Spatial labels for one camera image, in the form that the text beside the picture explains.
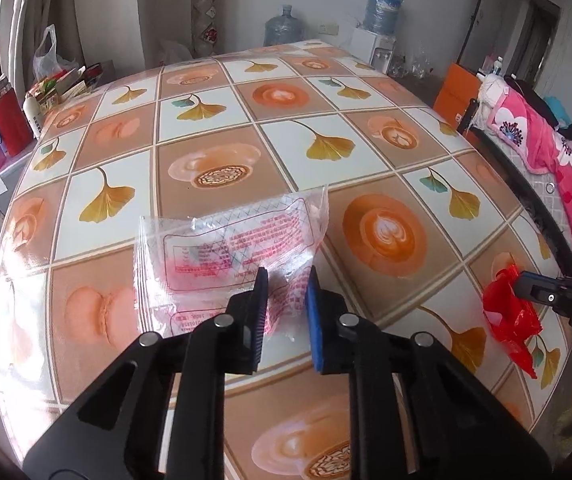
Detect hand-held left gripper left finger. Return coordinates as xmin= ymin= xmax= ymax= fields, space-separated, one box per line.
xmin=22 ymin=266 xmax=270 ymax=480

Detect clear plastic bag red print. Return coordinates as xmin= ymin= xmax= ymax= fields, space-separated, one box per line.
xmin=133 ymin=185 xmax=329 ymax=343

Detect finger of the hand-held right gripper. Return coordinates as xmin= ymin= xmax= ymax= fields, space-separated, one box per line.
xmin=512 ymin=271 xmax=572 ymax=313

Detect teal cloth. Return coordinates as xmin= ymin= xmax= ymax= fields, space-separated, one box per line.
xmin=543 ymin=96 xmax=572 ymax=128

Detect white plastic bag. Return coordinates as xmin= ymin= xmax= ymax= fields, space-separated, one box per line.
xmin=32 ymin=24 xmax=79 ymax=81

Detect rolled patterned paper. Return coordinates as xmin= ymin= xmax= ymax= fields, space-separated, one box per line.
xmin=191 ymin=0 xmax=222 ymax=58

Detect cluster of clear bottles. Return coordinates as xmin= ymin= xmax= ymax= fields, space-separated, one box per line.
xmin=388 ymin=42 xmax=439 ymax=81

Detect white water dispenser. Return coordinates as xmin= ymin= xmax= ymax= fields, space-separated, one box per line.
xmin=350 ymin=27 xmax=397 ymax=73

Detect orange box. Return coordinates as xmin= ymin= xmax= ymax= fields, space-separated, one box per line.
xmin=432 ymin=61 xmax=487 ymax=121

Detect beige curtain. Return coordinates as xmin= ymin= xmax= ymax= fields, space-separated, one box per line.
xmin=0 ymin=0 xmax=87 ymax=76

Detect blue water jug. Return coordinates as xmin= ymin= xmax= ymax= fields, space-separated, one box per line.
xmin=263 ymin=4 xmax=301 ymax=48

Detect white plastic bottle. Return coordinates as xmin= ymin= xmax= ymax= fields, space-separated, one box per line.
xmin=23 ymin=94 xmax=44 ymax=140

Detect red insulated bottle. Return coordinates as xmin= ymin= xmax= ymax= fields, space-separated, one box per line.
xmin=0 ymin=85 xmax=34 ymax=157

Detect black clothes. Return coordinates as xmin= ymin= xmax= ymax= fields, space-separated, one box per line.
xmin=503 ymin=75 xmax=572 ymax=156

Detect door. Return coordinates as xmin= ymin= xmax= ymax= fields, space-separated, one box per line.
xmin=513 ymin=0 xmax=562 ymax=81

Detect stack of colourful packets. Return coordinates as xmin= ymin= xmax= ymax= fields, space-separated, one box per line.
xmin=26 ymin=62 xmax=104 ymax=111

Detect white pillow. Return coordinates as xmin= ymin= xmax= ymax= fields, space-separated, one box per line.
xmin=478 ymin=72 xmax=509 ymax=121

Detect patterned tablecloth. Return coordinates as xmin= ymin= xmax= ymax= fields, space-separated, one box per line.
xmin=0 ymin=39 xmax=572 ymax=480

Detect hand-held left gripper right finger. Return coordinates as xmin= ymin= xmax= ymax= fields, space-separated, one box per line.
xmin=305 ymin=265 xmax=552 ymax=480

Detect blue dispenser water bottle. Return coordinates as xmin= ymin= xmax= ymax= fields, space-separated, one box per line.
xmin=363 ymin=0 xmax=404 ymax=36

